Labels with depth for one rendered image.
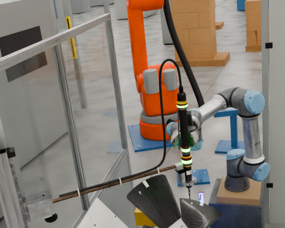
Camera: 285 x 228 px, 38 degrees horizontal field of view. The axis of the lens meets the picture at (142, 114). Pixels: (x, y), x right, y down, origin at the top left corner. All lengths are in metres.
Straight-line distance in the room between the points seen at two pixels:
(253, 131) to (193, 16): 7.47
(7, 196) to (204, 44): 8.39
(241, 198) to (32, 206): 1.29
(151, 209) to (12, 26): 4.01
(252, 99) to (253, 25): 8.72
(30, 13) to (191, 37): 4.81
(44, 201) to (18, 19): 4.20
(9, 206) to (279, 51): 2.47
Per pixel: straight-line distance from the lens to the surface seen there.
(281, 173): 3.80
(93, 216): 1.87
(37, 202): 1.58
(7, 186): 1.53
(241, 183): 2.50
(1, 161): 1.49
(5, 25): 5.38
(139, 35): 5.57
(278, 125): 3.61
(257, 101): 2.17
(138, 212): 2.33
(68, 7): 7.25
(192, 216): 2.05
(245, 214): 2.49
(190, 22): 9.62
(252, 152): 2.31
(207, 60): 9.59
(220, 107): 2.21
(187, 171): 1.75
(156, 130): 5.65
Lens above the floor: 2.35
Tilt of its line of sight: 20 degrees down
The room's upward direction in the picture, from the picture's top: 7 degrees counter-clockwise
